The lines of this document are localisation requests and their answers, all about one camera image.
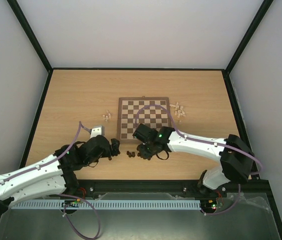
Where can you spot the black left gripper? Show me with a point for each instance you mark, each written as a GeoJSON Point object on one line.
{"type": "Point", "coordinates": [115, 151]}

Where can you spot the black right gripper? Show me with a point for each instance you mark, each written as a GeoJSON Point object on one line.
{"type": "Point", "coordinates": [146, 151]}

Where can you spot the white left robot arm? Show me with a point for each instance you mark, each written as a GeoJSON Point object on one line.
{"type": "Point", "coordinates": [54, 174]}

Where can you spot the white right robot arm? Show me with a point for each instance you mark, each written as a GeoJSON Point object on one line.
{"type": "Point", "coordinates": [234, 157]}

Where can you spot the dark chess pieces middle cluster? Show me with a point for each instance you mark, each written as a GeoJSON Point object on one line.
{"type": "Point", "coordinates": [130, 154]}

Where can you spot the light chess pieces left pile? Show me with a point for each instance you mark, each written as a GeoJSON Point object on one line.
{"type": "Point", "coordinates": [107, 116]}

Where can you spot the light chess pieces pile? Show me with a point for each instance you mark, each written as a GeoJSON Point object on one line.
{"type": "Point", "coordinates": [107, 116]}
{"type": "Point", "coordinates": [178, 111]}

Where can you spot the wooden chess board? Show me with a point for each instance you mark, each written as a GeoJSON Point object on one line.
{"type": "Point", "coordinates": [150, 111]}

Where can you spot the light chess pieces right pile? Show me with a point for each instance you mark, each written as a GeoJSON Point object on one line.
{"type": "Point", "coordinates": [178, 111]}

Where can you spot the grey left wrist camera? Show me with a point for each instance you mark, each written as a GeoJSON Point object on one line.
{"type": "Point", "coordinates": [97, 131]}

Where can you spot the light blue cable duct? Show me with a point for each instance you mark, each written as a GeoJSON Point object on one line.
{"type": "Point", "coordinates": [58, 204]}

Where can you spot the black enclosure frame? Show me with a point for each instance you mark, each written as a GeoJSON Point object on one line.
{"type": "Point", "coordinates": [257, 184]}

